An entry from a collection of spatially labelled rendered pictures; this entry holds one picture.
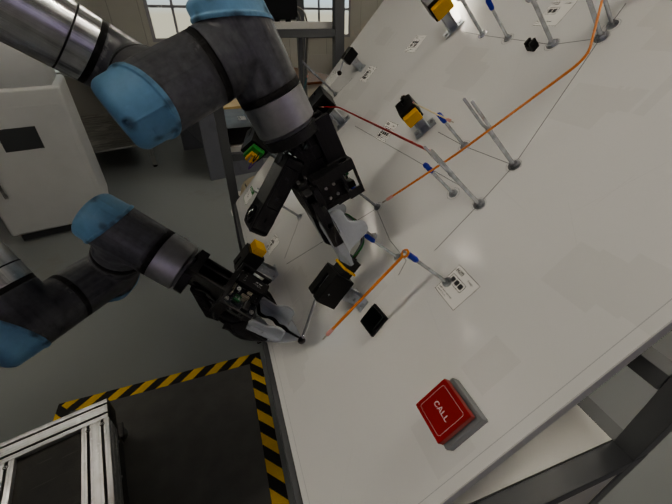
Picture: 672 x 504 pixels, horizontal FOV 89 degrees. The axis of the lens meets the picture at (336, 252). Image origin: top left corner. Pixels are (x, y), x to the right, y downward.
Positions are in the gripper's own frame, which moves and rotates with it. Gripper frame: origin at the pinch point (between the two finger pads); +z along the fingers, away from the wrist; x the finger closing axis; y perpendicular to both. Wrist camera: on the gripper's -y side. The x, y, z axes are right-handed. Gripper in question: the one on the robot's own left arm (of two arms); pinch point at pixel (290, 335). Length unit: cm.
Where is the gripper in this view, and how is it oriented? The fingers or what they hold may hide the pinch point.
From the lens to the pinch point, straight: 61.2
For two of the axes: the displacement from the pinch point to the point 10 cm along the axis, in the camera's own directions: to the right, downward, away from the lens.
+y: 5.1, -3.6, -7.8
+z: 7.9, 5.5, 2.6
